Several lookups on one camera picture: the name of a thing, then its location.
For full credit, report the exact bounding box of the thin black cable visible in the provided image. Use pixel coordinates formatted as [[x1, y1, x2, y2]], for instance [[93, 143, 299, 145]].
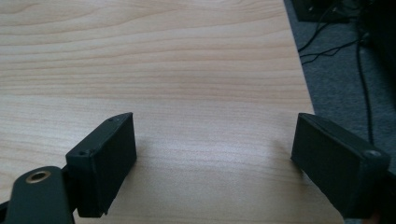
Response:
[[298, 6, 362, 65]]

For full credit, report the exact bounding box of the thick black cable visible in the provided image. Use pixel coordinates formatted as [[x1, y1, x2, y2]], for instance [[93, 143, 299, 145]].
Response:
[[355, 29, 375, 146]]

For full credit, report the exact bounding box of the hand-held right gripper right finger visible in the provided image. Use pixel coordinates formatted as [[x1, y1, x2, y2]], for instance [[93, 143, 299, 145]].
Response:
[[290, 112, 392, 220]]

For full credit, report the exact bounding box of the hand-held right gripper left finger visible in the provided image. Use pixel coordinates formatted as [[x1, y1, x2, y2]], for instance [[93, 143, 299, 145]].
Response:
[[64, 112, 138, 218]]

